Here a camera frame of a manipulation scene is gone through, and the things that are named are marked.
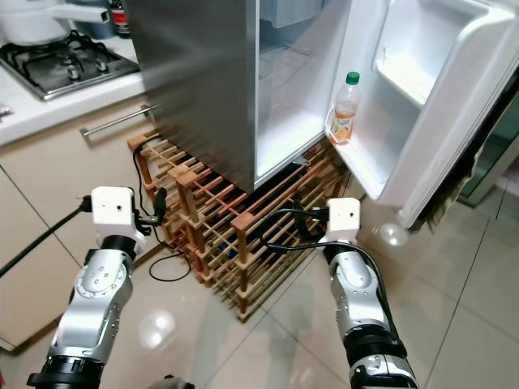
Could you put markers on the orange juice bottle green cap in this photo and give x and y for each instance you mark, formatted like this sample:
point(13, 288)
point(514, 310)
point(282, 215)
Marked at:
point(345, 113)

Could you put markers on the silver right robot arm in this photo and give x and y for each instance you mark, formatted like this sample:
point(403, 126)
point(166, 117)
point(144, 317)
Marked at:
point(361, 300)

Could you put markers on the grey robot foot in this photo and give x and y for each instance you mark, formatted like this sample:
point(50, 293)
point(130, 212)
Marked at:
point(172, 382)

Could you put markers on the white fridge door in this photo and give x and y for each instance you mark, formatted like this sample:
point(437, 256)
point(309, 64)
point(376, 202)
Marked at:
point(438, 138)

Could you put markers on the white cooking pot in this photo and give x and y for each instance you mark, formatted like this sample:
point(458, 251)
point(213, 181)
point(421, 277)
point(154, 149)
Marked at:
point(32, 20)

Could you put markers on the silver fridge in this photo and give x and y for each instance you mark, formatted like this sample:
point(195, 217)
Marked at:
point(195, 73)

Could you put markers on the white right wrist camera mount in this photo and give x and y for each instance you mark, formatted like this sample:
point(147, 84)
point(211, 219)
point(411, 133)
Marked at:
point(343, 217)

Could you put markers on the dark bottle red label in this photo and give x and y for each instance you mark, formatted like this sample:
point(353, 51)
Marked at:
point(120, 18)

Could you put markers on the steel gas stove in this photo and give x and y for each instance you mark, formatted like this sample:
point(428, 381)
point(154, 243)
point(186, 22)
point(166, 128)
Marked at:
point(65, 65)

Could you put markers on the beige kitchen cabinet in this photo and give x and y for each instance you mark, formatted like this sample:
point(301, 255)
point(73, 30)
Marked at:
point(49, 211)

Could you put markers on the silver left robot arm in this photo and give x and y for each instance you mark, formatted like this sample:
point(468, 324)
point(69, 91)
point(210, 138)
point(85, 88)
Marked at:
point(93, 300)

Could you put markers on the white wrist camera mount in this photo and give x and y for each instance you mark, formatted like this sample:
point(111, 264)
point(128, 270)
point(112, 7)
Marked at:
point(343, 217)
point(117, 209)

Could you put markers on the wooden wine rack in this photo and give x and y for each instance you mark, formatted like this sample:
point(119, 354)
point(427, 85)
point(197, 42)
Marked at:
point(211, 219)

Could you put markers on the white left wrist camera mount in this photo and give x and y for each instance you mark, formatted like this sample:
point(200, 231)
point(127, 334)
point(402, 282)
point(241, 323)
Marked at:
point(117, 209)

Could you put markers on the glass door cabinet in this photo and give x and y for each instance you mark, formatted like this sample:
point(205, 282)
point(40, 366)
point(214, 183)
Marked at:
point(491, 162)

